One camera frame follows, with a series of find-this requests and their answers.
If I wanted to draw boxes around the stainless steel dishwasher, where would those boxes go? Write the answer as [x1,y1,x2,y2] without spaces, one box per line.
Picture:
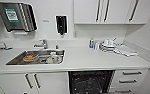
[68,69,116,94]

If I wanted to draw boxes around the white drawer stack beside dishwasher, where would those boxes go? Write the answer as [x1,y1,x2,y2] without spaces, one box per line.
[108,67,149,94]

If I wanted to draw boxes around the dish soap bottle blue label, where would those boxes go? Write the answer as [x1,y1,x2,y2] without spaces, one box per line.
[88,37,96,50]

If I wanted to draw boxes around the small chrome sink knob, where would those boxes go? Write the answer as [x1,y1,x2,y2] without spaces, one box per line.
[54,44,60,51]

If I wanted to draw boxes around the white cup in sink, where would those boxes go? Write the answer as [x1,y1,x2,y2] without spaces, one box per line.
[45,51,61,65]

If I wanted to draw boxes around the chrome sink faucet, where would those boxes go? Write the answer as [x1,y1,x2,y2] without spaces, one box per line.
[32,39,49,50]

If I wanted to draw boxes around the orange sponge in brown bowl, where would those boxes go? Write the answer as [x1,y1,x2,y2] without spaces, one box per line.
[22,53,37,63]

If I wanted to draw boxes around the white two-door sink cabinet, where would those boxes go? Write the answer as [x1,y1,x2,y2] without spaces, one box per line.
[0,71,71,94]

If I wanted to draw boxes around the steel kitchen sink basin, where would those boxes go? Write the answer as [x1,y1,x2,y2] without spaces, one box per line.
[5,49,66,66]

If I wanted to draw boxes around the steel paper towel dispenser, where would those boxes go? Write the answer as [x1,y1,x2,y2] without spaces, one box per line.
[0,1,38,34]

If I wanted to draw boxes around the white wall power outlet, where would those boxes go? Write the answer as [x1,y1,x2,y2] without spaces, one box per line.
[73,30,78,39]

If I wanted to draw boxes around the black wall soap dispenser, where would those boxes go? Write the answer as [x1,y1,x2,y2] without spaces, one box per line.
[55,14,69,36]

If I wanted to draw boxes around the white upper cabinet, long handles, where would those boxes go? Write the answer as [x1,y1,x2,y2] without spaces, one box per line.
[73,0,150,25]

